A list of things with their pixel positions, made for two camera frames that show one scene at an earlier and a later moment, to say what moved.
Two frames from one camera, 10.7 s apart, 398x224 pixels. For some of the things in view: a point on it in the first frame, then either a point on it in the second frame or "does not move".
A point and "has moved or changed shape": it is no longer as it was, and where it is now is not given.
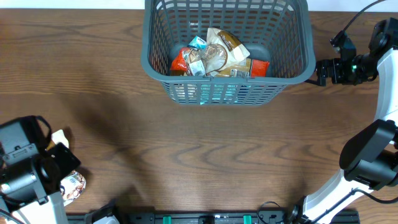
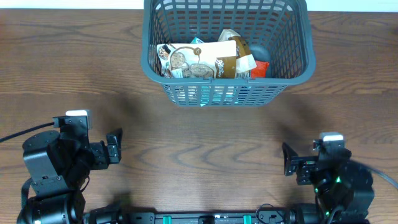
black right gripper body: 352,71 → 307,172
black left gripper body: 64,156 → 96,152
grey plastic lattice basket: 277,31 does not move
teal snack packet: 198,42 does not move
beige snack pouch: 221,50 → 245,61
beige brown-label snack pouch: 73,186 has moved or changed shape
